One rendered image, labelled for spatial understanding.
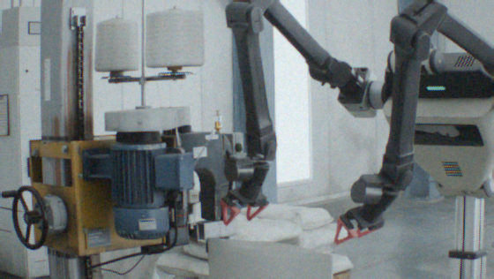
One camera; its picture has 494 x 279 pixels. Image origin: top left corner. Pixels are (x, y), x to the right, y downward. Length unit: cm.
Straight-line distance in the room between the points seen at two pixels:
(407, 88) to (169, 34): 67
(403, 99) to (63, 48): 93
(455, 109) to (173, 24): 82
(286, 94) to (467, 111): 683
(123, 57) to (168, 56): 25
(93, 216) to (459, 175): 109
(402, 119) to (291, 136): 721
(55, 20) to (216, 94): 610
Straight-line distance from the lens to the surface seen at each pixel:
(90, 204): 229
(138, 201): 217
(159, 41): 225
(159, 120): 215
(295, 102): 923
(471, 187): 255
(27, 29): 623
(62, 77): 229
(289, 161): 917
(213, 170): 259
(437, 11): 188
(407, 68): 191
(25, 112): 618
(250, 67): 226
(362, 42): 1032
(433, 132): 244
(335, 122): 982
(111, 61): 245
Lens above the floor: 146
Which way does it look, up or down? 3 degrees down
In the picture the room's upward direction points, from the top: 1 degrees counter-clockwise
